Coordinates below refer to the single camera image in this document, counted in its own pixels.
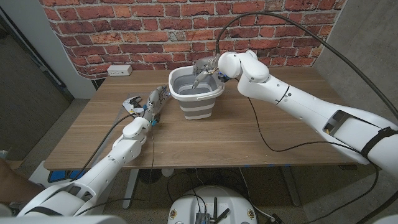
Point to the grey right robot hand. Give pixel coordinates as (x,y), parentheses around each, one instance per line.
(205,65)

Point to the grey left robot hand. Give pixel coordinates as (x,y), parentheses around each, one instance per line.
(157,98)

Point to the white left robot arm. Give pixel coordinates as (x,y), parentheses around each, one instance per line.
(105,165)

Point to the white grey collapsible bucket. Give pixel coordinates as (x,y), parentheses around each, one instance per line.
(197,107)

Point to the white black wrist module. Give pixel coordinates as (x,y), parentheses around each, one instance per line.
(132,104)

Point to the white power outlet box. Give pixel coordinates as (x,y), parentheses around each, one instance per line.
(119,70)

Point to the red brick printed backdrop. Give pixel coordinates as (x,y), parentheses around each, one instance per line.
(140,31)

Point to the white table leg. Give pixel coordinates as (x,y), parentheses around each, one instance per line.
(130,189)

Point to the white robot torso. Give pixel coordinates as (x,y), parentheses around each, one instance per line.
(186,205)

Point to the blue white floor item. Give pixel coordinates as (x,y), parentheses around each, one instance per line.
(57,175)

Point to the grey box with black antennas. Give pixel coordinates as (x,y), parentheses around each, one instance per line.
(203,217)

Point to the dark grey table leg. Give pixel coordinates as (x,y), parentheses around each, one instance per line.
(290,186)

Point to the brown rounded object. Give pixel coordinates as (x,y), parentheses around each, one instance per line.
(14,186)

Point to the blue black right wrist camera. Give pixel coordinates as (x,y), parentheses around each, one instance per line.
(223,77)

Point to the blue black wrist camera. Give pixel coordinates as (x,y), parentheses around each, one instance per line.
(223,77)
(153,119)

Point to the blue black left wrist camera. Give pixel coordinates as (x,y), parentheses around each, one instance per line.
(153,119)

